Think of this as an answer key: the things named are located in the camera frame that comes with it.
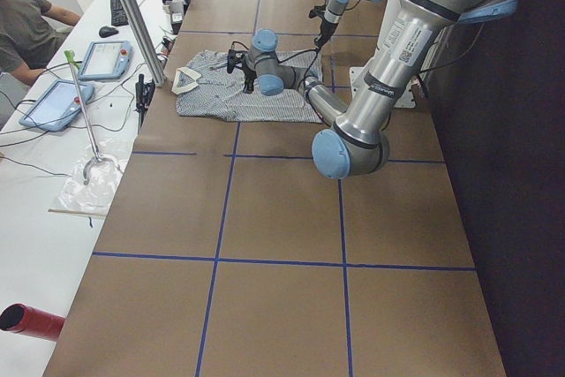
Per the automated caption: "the striped polo shirt white collar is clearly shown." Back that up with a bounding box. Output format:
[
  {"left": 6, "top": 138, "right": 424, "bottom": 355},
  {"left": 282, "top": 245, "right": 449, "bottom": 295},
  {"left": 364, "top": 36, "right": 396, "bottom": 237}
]
[{"left": 176, "top": 49, "right": 320, "bottom": 123}]

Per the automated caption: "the blue teach pendant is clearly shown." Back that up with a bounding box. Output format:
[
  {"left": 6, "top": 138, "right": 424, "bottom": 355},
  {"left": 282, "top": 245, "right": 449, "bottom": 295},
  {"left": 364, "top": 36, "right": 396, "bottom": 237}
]
[
  {"left": 19, "top": 79, "right": 81, "bottom": 132},
  {"left": 78, "top": 41, "right": 132, "bottom": 81}
]

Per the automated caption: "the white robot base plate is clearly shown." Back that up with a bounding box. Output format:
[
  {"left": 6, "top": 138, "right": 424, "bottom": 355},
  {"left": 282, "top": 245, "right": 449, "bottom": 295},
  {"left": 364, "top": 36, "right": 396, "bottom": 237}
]
[{"left": 349, "top": 67, "right": 416, "bottom": 109}]

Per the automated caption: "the black keyboard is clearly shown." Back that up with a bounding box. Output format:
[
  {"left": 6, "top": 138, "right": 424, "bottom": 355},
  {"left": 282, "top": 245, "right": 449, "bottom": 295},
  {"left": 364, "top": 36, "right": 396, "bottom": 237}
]
[{"left": 109, "top": 0, "right": 129, "bottom": 26}]

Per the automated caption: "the clear plastic bag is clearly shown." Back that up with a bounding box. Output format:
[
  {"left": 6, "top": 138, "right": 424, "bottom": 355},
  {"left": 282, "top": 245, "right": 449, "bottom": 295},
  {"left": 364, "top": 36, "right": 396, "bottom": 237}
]
[{"left": 49, "top": 138, "right": 132, "bottom": 217}]

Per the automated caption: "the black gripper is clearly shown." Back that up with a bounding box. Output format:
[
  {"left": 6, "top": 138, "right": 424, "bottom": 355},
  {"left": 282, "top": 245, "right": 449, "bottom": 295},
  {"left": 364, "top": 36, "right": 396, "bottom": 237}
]
[
  {"left": 227, "top": 49, "right": 257, "bottom": 94},
  {"left": 309, "top": 5, "right": 336, "bottom": 49}
]

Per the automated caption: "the blue teach pendant far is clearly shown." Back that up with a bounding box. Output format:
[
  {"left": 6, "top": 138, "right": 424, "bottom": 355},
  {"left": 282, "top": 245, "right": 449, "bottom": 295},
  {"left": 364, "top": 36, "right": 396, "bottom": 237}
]
[{"left": 78, "top": 41, "right": 132, "bottom": 81}]

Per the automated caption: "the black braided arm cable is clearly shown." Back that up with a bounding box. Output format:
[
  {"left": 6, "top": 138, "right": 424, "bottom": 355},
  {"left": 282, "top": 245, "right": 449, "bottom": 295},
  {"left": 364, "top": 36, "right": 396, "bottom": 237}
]
[{"left": 229, "top": 40, "right": 321, "bottom": 91}]

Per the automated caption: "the black tool on table edge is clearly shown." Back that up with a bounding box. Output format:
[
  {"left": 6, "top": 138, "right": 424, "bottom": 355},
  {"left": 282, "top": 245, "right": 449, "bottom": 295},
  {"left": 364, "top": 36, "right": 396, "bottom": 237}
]
[{"left": 135, "top": 73, "right": 155, "bottom": 132}]

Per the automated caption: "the blue teach pendant near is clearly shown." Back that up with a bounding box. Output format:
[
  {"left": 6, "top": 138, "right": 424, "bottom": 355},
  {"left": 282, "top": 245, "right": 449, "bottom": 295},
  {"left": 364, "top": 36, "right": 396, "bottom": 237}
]
[{"left": 19, "top": 79, "right": 81, "bottom": 132}]

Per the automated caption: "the black computer mouse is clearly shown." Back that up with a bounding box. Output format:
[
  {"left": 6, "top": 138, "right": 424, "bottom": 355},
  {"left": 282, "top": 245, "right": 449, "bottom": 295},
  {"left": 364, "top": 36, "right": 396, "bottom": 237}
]
[{"left": 98, "top": 26, "right": 118, "bottom": 38}]

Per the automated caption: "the red cylinder tube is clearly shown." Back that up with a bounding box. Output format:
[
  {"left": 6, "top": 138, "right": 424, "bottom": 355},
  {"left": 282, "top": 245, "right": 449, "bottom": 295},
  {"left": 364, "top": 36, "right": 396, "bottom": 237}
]
[{"left": 1, "top": 304, "right": 65, "bottom": 342}]

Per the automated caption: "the metal rod with hook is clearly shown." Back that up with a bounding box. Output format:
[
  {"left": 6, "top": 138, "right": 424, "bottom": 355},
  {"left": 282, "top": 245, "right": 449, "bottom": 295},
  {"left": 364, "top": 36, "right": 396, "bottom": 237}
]
[{"left": 64, "top": 50, "right": 121, "bottom": 185}]

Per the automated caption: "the aluminium frame post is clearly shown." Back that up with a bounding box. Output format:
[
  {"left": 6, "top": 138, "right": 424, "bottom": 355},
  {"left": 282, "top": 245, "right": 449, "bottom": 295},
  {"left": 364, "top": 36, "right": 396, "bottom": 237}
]
[{"left": 120, "top": 0, "right": 166, "bottom": 87}]

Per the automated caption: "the seated person in olive shirt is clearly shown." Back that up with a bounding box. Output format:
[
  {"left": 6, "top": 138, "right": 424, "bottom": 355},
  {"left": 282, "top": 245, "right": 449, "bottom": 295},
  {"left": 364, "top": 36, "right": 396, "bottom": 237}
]
[{"left": 1, "top": 0, "right": 81, "bottom": 87}]

